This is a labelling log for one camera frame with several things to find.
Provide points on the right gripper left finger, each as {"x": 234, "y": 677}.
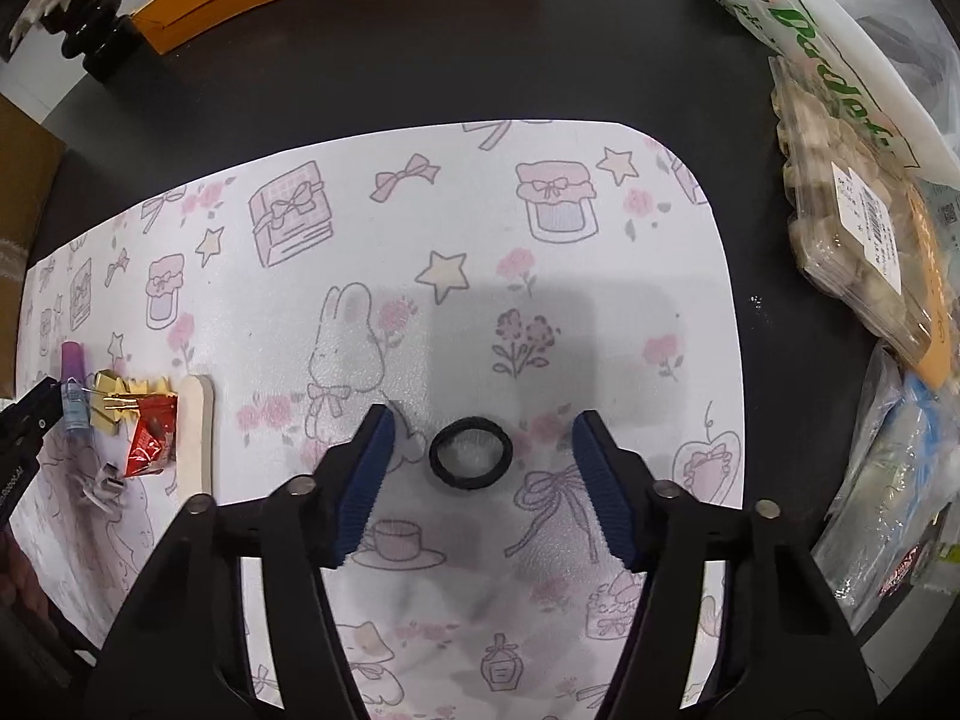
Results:
{"x": 309, "y": 524}

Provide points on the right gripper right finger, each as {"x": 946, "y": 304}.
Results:
{"x": 658, "y": 530}

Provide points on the purple capped small bottle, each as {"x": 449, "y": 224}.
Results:
{"x": 73, "y": 386}

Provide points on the red foil candy wrapper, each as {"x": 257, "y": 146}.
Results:
{"x": 152, "y": 445}

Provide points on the wooden popsicle stick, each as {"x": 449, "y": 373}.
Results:
{"x": 194, "y": 436}

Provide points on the gold star hair clip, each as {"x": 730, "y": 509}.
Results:
{"x": 114, "y": 400}

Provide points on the clear plastic packets pile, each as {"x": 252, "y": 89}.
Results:
{"x": 903, "y": 470}

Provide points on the brown cardboard box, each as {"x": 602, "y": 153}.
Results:
{"x": 29, "y": 159}

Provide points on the pink patterned table mat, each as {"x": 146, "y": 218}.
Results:
{"x": 488, "y": 282}

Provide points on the clear plastic snack tray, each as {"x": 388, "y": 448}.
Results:
{"x": 861, "y": 230}

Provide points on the black flower vase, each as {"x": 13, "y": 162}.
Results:
{"x": 96, "y": 32}

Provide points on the white green plastic bag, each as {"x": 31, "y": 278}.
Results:
{"x": 891, "y": 65}

